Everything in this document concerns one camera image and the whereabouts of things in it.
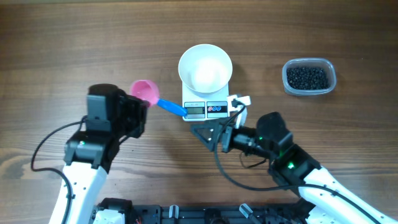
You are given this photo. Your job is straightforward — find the white bowl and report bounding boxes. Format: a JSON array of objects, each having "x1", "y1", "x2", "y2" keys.
[{"x1": 178, "y1": 44, "x2": 233, "y2": 94}]

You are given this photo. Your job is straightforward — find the black beans in container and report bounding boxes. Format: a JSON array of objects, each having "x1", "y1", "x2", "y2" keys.
[{"x1": 287, "y1": 66, "x2": 329, "y2": 90}]

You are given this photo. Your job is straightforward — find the clear plastic container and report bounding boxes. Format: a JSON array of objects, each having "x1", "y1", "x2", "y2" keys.
[{"x1": 282, "y1": 58, "x2": 336, "y2": 96}]

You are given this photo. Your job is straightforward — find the pink scoop blue handle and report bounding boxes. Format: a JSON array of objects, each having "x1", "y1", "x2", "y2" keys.
[{"x1": 129, "y1": 80, "x2": 188, "y2": 117}]

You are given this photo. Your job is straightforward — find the right camera black cable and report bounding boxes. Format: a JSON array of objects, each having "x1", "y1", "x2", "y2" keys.
[{"x1": 213, "y1": 98, "x2": 383, "y2": 224}]

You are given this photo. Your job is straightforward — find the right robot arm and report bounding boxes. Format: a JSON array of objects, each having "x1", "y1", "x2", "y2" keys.
[{"x1": 190, "y1": 112, "x2": 396, "y2": 223}]

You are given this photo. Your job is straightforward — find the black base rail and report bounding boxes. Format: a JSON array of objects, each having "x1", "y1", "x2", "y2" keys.
[{"x1": 90, "y1": 204, "x2": 306, "y2": 224}]

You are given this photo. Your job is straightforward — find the white digital kitchen scale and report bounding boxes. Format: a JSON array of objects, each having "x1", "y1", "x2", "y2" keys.
[{"x1": 182, "y1": 84, "x2": 229, "y2": 122}]

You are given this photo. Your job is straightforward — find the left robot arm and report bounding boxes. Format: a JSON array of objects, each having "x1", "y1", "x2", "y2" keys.
[{"x1": 50, "y1": 84, "x2": 149, "y2": 223}]

